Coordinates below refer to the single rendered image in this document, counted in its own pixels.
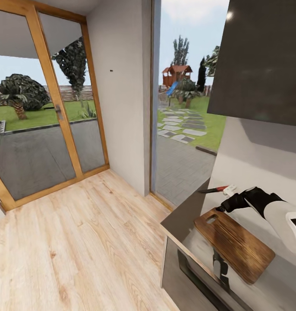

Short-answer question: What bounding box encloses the cutting board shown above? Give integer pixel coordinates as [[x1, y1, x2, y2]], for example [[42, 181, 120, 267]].
[[194, 207, 275, 283]]

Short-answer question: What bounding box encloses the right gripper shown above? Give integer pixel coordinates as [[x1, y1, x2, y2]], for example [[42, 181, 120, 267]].
[[215, 193, 242, 213]]

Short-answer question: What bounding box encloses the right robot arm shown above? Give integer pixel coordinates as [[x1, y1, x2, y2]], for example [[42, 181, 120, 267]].
[[215, 184, 296, 256]]

